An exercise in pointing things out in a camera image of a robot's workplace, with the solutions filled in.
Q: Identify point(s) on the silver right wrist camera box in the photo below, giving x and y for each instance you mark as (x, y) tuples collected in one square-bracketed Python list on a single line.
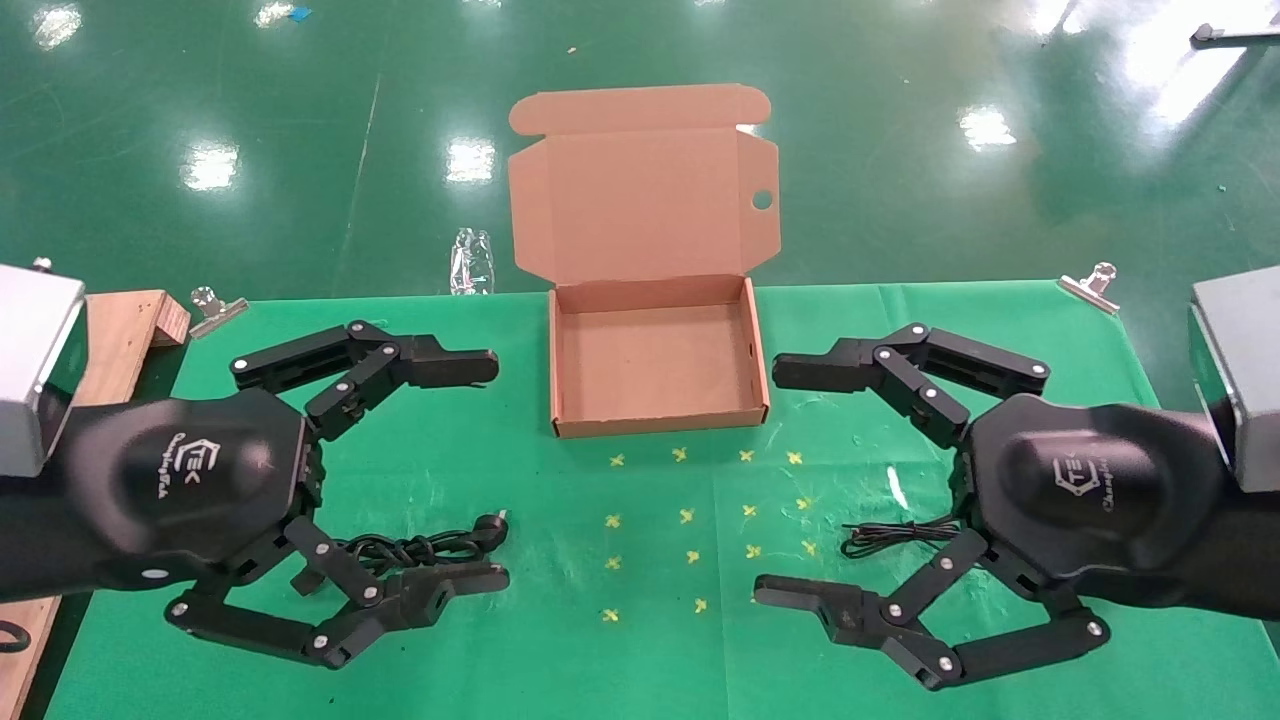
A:
[(1240, 370)]

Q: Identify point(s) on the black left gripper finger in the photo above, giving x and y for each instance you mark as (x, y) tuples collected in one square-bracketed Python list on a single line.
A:
[(440, 365), (400, 600)]

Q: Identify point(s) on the open brown cardboard box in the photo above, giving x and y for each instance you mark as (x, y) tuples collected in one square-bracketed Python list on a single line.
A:
[(650, 250)]

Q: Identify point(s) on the wooden board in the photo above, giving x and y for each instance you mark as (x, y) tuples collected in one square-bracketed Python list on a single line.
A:
[(125, 340)]

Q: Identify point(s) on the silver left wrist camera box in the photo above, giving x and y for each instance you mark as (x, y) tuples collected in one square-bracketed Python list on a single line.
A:
[(35, 350)]

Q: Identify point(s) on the grey metal stand foot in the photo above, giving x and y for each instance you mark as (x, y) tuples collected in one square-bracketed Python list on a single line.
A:
[(1235, 36)]

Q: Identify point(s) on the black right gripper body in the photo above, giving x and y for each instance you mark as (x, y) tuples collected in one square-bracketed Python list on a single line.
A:
[(1090, 490)]

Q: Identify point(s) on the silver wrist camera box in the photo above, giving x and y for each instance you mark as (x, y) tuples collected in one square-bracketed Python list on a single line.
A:
[(35, 350), (1240, 370)]

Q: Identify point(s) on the metal binder clip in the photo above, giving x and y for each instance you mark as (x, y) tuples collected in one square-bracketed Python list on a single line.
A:
[(1092, 286), (215, 310)]

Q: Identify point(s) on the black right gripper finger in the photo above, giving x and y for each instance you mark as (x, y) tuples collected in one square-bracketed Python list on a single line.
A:
[(830, 365), (860, 615)]

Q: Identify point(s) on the green table cloth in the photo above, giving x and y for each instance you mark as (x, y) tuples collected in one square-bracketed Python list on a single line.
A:
[(640, 660)]

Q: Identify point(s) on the clear crumpled plastic wrapper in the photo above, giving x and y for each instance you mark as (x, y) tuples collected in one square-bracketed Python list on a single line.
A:
[(471, 262)]

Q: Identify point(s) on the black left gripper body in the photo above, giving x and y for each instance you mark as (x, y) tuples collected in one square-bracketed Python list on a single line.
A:
[(180, 470)]

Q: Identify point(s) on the small white paper scrap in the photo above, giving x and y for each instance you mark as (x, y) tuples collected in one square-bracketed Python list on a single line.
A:
[(897, 487)]

